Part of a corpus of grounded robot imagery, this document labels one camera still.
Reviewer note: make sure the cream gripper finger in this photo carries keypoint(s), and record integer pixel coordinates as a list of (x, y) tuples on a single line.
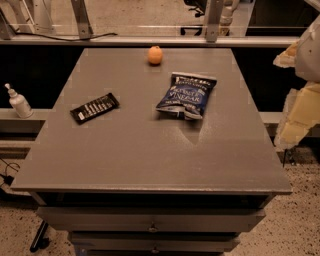
[(301, 112)]

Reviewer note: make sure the black rxbar chocolate bar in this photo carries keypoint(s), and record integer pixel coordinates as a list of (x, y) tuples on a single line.
[(94, 108)]

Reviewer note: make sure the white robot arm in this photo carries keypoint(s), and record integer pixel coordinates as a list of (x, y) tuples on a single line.
[(304, 55)]

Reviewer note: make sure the blue salt vinegar chips bag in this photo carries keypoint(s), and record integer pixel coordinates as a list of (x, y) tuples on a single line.
[(187, 95)]

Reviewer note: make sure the orange fruit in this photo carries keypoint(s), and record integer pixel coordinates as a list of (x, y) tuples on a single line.
[(155, 55)]

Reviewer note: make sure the grey drawer cabinet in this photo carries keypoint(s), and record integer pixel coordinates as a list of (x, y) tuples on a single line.
[(137, 157)]

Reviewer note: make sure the lower grey drawer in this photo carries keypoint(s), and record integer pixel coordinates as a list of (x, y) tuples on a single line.
[(159, 242)]

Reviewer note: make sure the grey drawer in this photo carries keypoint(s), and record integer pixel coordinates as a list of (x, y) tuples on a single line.
[(151, 219), (159, 242)]

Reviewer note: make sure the upper grey drawer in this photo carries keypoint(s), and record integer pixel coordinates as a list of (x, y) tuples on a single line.
[(151, 219)]

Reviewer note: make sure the white pump bottle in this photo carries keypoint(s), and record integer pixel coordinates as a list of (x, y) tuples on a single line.
[(19, 103)]

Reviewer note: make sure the metal frame leg right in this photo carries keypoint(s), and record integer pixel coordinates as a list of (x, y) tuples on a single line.
[(212, 19)]

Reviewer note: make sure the metal frame leg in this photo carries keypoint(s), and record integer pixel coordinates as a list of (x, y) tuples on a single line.
[(83, 24), (212, 19)]

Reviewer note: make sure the metal frame leg left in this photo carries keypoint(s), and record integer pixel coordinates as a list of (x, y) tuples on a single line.
[(83, 24)]

